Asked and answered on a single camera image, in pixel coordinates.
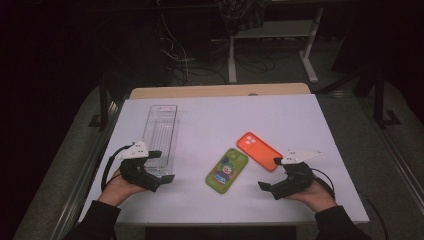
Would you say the left hand-held gripper black cable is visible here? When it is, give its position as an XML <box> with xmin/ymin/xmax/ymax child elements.
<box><xmin>100</xmin><ymin>143</ymin><xmax>134</xmax><ymax>193</ymax></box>

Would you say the black metal stand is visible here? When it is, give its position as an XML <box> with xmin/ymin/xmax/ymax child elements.
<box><xmin>88</xmin><ymin>74</ymin><xmax>111</xmax><ymax>131</ymax></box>
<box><xmin>373</xmin><ymin>66</ymin><xmax>403</xmax><ymax>129</ymax></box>

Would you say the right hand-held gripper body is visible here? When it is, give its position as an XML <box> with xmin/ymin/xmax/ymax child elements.
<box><xmin>268</xmin><ymin>148</ymin><xmax>324</xmax><ymax>201</ymax></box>

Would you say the metal rail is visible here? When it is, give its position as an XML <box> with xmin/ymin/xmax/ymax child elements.
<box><xmin>358</xmin><ymin>96</ymin><xmax>424</xmax><ymax>208</ymax></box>
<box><xmin>49</xmin><ymin>99</ymin><xmax>124</xmax><ymax>240</ymax></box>

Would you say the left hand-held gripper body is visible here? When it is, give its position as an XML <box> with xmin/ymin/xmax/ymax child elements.
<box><xmin>117</xmin><ymin>139</ymin><xmax>163</xmax><ymax>193</ymax></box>

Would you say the hand-held gripper black cable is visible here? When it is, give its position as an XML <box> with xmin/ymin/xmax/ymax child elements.
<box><xmin>100</xmin><ymin>143</ymin><xmax>134</xmax><ymax>193</ymax></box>
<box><xmin>309</xmin><ymin>167</ymin><xmax>336</xmax><ymax>201</ymax></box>

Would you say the white desk frame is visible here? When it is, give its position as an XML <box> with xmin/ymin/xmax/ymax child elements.
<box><xmin>228</xmin><ymin>6</ymin><xmax>324</xmax><ymax>84</ymax></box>

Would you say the orange phone case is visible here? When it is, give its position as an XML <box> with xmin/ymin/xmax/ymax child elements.
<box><xmin>236</xmin><ymin>131</ymin><xmax>284</xmax><ymax>173</ymax></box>

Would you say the right hand-held gripper black cable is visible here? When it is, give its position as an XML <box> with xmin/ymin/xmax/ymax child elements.
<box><xmin>309</xmin><ymin>167</ymin><xmax>336</xmax><ymax>201</ymax></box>

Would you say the person's right hand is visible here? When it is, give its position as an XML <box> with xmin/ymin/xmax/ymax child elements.
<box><xmin>286</xmin><ymin>178</ymin><xmax>338</xmax><ymax>214</ymax></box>

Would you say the clear plastic container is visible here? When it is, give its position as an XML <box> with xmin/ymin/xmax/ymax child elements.
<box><xmin>141</xmin><ymin>104</ymin><xmax>181</xmax><ymax>178</ymax></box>

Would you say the bundle of floor cables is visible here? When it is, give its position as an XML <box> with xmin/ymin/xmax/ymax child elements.
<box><xmin>159</xmin><ymin>13</ymin><xmax>231</xmax><ymax>86</ymax></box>

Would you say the person's left hand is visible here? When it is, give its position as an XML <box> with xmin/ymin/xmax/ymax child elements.
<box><xmin>97</xmin><ymin>168</ymin><xmax>148</xmax><ymax>208</ymax></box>

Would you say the dark plaid cloth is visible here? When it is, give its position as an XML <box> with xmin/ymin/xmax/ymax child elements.
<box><xmin>218</xmin><ymin>0</ymin><xmax>271</xmax><ymax>36</ymax></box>

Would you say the green cartoon phone case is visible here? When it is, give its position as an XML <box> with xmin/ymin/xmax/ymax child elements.
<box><xmin>204</xmin><ymin>147</ymin><xmax>250</xmax><ymax>195</ymax></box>

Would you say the thin black cable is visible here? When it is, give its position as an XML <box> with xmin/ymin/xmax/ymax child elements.
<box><xmin>359</xmin><ymin>193</ymin><xmax>390</xmax><ymax>240</ymax></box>

